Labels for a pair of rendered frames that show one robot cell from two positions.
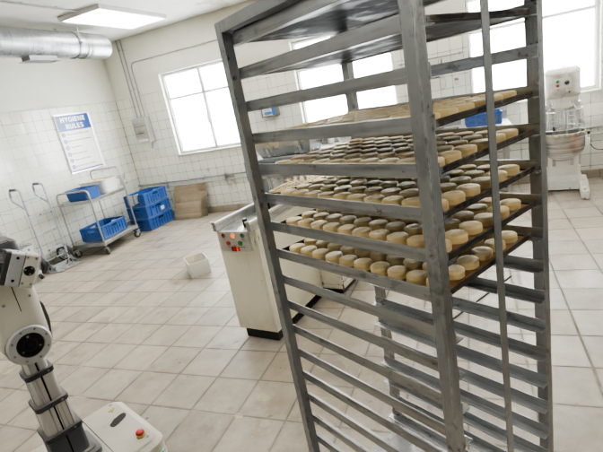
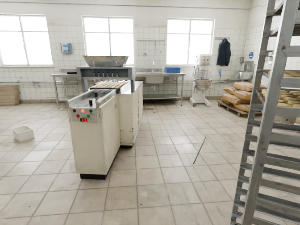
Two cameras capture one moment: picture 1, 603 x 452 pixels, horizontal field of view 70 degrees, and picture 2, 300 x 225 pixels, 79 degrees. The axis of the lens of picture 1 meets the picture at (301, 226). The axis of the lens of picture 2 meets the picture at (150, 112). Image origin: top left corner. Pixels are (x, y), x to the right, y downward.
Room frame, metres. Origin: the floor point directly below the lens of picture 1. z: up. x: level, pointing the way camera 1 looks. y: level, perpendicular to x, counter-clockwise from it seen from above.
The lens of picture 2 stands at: (0.99, 0.71, 1.30)
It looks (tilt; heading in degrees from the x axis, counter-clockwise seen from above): 17 degrees down; 331
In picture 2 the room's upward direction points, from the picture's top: straight up
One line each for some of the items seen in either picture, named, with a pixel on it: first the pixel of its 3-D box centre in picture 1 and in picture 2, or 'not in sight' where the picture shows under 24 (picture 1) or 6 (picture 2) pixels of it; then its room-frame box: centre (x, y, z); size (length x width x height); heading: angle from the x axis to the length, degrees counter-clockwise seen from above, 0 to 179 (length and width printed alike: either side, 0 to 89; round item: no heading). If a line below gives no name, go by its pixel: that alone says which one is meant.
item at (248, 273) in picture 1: (275, 263); (99, 131); (3.07, 0.25, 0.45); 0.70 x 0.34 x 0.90; 147
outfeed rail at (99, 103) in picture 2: (319, 186); (120, 87); (3.50, -0.21, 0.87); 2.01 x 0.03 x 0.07; 147
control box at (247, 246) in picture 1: (235, 240); (84, 114); (2.76, 0.45, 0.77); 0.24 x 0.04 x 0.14; 57
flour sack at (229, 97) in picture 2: not in sight; (235, 98); (3.83, -3.35, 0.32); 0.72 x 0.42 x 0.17; 161
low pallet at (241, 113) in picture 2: not in sight; (242, 108); (3.74, -3.54, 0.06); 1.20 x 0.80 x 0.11; 159
